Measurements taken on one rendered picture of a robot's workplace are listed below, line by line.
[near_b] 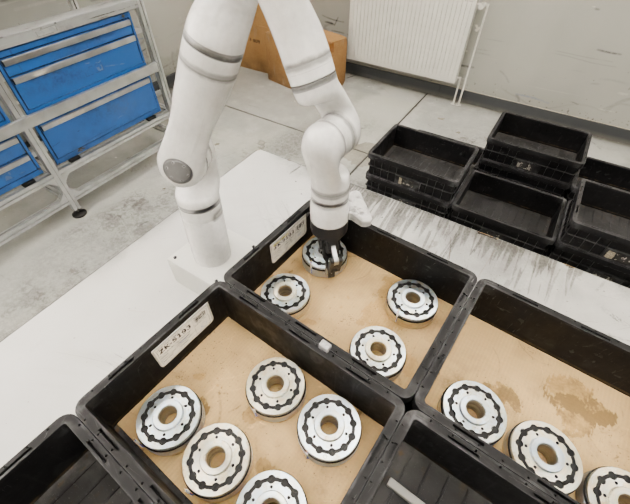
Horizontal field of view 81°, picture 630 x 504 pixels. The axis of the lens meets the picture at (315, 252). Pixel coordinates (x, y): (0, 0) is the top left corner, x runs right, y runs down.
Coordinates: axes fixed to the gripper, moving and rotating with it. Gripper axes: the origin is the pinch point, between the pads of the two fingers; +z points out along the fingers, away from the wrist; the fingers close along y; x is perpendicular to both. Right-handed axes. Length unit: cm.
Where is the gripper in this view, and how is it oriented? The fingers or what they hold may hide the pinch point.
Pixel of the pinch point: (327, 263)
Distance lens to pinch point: 82.6
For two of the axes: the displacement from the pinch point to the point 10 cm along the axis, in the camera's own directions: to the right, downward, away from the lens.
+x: 9.8, -1.6, 1.4
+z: 0.1, 6.7, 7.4
